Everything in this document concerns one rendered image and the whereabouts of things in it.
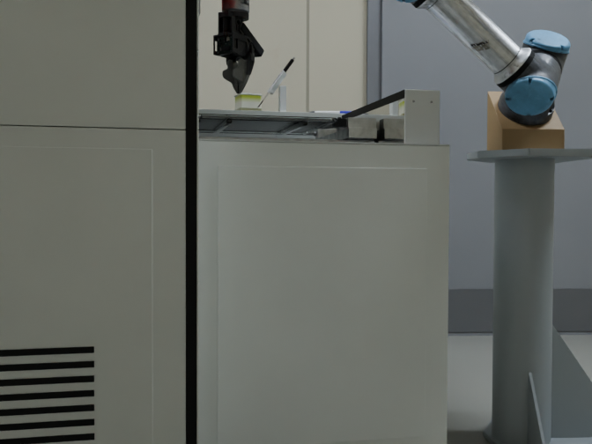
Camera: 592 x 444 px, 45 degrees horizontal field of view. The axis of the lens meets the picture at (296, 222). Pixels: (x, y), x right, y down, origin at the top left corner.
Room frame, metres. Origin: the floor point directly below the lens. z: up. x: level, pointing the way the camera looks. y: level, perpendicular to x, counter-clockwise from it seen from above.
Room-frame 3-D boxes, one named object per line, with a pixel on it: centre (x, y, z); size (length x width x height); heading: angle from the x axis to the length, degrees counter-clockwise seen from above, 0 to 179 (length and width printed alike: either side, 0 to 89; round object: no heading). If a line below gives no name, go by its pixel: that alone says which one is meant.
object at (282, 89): (2.32, 0.06, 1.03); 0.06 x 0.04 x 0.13; 103
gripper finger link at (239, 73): (1.96, 0.16, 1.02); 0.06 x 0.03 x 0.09; 143
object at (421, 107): (2.07, -0.25, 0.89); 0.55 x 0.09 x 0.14; 13
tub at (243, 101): (2.39, 0.16, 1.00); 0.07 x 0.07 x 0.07; 22
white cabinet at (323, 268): (2.16, 0.03, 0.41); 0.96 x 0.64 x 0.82; 13
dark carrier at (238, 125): (2.06, 0.11, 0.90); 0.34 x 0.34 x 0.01; 13
